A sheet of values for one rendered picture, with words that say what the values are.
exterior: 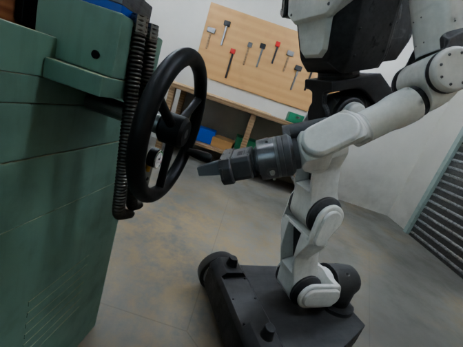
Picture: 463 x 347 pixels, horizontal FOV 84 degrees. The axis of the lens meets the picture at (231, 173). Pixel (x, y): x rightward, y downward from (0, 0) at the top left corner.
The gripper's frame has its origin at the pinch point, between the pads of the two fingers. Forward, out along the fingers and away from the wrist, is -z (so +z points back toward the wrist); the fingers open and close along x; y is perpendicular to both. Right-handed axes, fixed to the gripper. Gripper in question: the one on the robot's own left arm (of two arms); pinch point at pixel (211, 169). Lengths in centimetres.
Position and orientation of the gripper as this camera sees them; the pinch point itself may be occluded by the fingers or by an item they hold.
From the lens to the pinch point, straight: 57.9
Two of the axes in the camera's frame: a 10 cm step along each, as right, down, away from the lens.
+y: -2.2, -9.2, -3.1
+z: 9.7, -1.6, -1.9
